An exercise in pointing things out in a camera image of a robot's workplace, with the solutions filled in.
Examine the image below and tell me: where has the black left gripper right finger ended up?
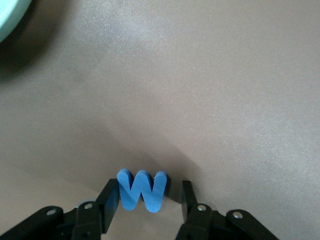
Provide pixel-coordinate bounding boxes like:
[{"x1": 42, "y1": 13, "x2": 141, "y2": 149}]
[{"x1": 174, "y1": 179, "x2": 280, "y2": 240}]

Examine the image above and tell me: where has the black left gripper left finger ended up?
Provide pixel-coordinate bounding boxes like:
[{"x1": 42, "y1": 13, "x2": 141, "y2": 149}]
[{"x1": 0, "y1": 178, "x2": 120, "y2": 240}]

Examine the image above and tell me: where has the blue foam capital W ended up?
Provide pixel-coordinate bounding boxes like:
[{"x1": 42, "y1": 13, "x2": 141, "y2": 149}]
[{"x1": 116, "y1": 169, "x2": 168, "y2": 214}]

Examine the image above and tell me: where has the brown table cover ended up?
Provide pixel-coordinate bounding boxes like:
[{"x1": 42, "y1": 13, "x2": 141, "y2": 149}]
[{"x1": 0, "y1": 0, "x2": 320, "y2": 240}]

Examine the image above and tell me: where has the pale green plate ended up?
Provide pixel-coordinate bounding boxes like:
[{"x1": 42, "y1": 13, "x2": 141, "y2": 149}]
[{"x1": 0, "y1": 0, "x2": 33, "y2": 44}]

